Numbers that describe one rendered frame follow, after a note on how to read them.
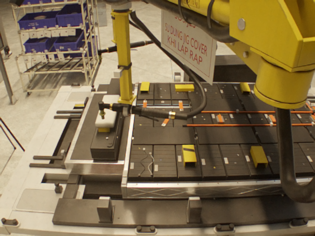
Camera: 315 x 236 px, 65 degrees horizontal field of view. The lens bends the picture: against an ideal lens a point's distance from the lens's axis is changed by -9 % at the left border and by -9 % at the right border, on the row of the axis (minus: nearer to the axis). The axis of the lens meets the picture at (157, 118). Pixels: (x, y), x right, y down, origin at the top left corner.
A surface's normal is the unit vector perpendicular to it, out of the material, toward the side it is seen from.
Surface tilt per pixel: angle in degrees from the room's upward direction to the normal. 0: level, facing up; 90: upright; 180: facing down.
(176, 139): 0
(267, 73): 90
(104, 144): 0
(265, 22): 90
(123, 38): 90
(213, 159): 0
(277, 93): 90
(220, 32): 67
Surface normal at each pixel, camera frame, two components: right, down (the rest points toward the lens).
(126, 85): -0.25, 0.55
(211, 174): 0.00, -0.82
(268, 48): -0.91, 0.23
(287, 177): -0.49, -0.36
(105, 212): 0.00, 0.57
